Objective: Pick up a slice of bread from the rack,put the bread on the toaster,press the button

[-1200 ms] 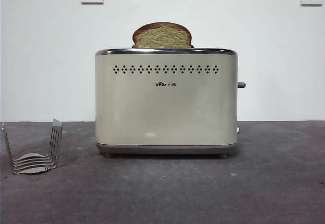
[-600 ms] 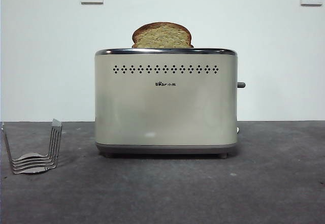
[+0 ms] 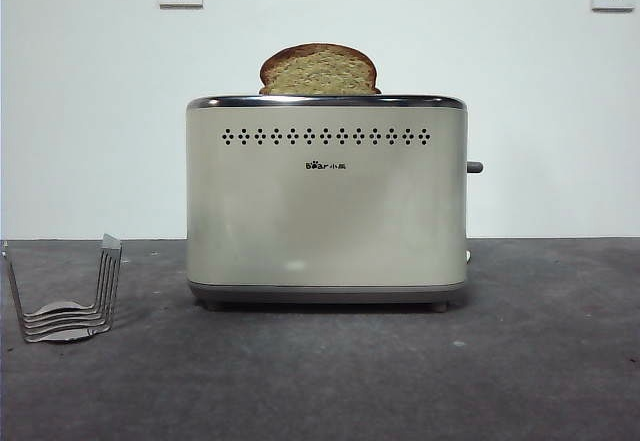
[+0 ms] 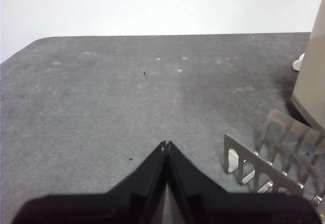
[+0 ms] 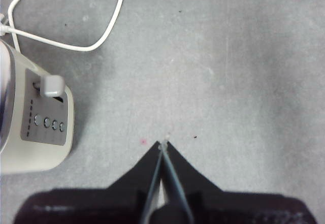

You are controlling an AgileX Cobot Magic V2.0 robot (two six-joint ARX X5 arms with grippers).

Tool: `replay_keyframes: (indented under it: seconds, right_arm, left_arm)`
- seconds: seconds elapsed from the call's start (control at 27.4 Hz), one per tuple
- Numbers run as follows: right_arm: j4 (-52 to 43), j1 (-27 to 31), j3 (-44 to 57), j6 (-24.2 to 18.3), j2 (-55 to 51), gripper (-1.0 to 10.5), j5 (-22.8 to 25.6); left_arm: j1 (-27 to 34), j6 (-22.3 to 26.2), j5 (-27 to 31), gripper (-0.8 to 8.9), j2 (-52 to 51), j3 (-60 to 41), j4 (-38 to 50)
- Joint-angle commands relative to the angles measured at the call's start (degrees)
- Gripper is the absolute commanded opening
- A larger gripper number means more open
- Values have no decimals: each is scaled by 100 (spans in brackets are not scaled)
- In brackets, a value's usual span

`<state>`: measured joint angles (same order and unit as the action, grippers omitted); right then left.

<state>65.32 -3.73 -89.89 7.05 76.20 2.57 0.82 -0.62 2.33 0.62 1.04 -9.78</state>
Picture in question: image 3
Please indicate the browned bread slice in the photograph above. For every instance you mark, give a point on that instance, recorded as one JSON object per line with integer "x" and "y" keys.
{"x": 320, "y": 73}

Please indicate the grey toaster lever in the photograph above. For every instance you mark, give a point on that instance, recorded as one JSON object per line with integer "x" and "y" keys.
{"x": 475, "y": 167}

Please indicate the cream two-slot toaster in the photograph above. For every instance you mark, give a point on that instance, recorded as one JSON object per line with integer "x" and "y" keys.
{"x": 325, "y": 221}

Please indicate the white toaster side knob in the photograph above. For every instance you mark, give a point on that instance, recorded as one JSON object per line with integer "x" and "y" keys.
{"x": 468, "y": 257}

